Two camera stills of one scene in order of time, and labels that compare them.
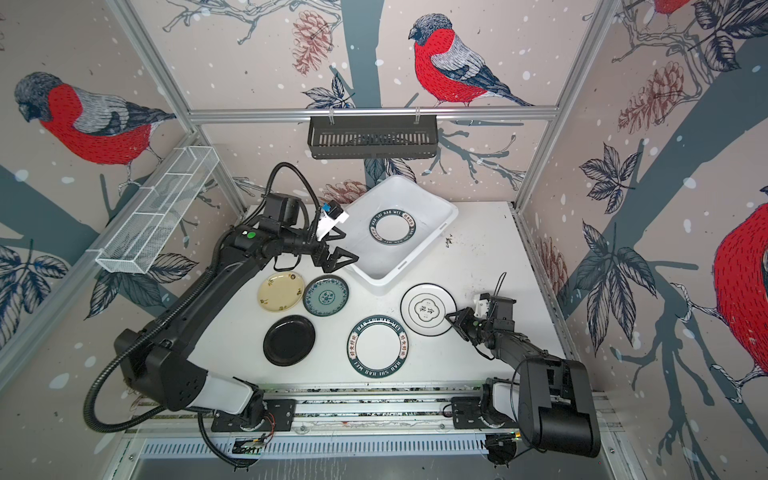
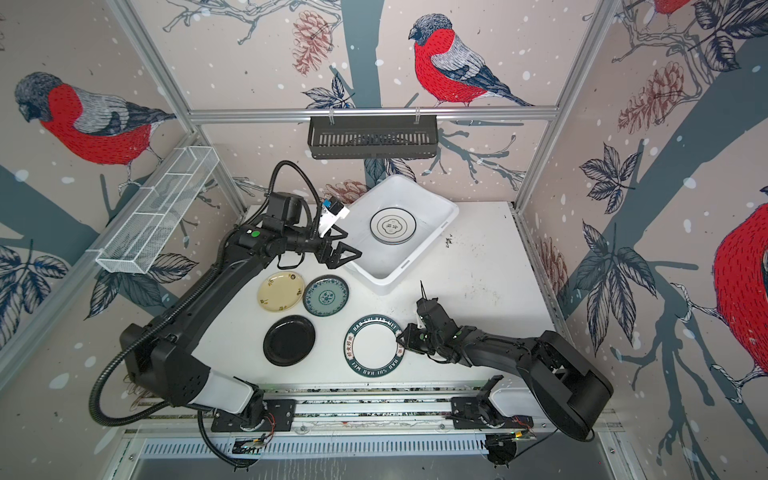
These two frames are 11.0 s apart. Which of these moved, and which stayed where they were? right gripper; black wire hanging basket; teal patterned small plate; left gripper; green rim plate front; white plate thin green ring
Moved: white plate thin green ring; right gripper
Stayed: black wire hanging basket; teal patterned small plate; left gripper; green rim plate front
